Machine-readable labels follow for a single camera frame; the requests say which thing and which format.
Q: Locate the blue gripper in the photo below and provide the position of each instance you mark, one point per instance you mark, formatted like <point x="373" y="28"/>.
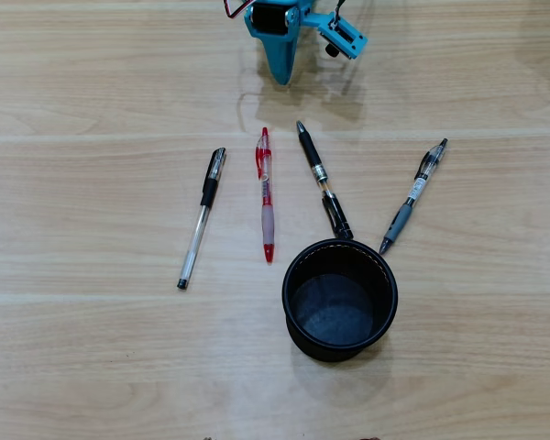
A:
<point x="281" y="43"/>

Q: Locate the black pen with clip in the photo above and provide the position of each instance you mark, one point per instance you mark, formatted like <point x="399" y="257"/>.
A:
<point x="312" y="156"/>

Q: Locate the clear pen with black cap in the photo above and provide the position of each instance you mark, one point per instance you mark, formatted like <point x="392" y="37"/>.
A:
<point x="208" y="190"/>

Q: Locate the red retractable pen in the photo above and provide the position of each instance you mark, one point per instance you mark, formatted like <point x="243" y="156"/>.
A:
<point x="267" y="220"/>

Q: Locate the clear pen with grey grip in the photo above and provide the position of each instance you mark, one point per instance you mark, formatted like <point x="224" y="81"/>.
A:
<point x="401" y="220"/>

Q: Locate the black round pen holder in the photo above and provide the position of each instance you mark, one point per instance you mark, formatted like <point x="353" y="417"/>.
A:
<point x="339" y="311"/>

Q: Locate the blue wrist camera box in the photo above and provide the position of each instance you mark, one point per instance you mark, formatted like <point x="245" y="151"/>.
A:
<point x="346" y="39"/>

